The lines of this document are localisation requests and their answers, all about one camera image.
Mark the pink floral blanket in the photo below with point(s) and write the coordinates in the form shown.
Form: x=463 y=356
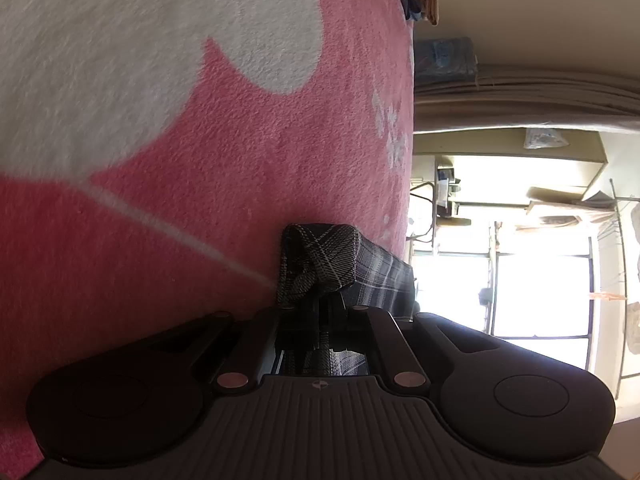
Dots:
x=225 y=160

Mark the clear plastic bag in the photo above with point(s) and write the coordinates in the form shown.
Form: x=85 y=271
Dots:
x=545 y=139

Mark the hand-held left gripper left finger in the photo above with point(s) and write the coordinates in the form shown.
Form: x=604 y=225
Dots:
x=272 y=325

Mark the bright window frame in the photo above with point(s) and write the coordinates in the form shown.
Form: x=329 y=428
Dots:
x=492 y=285

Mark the black and white plaid shirt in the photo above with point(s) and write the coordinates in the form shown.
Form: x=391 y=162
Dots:
x=325 y=255

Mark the beige curtain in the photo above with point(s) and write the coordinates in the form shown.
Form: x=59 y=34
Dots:
x=525 y=95

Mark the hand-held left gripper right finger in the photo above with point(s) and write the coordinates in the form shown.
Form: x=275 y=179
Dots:
x=370 y=325

